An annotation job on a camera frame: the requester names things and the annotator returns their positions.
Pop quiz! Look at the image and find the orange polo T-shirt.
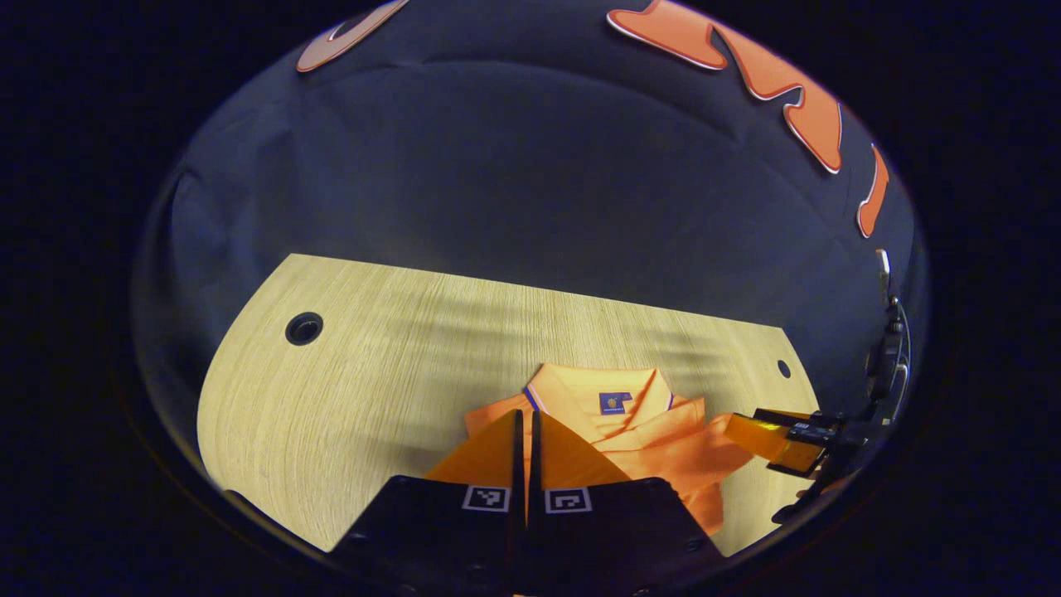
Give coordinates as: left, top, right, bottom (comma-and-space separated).
464, 362, 757, 536

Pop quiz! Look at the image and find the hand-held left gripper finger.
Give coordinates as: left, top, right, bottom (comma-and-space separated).
530, 410, 727, 595
330, 407, 527, 595

